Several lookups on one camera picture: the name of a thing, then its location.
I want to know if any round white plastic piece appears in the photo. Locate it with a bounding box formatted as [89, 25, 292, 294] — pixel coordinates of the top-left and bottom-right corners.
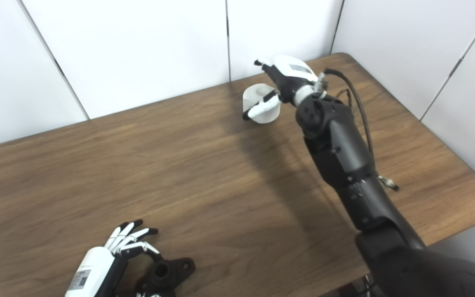
[242, 83, 281, 125]

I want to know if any black flanged holder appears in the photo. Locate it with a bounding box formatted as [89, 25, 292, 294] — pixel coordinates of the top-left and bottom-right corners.
[136, 257, 196, 297]

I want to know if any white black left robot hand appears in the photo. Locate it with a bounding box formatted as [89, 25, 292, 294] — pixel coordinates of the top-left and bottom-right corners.
[64, 219, 176, 297]

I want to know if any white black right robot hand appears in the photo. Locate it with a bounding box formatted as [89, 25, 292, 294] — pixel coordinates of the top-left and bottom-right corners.
[242, 55, 320, 121]

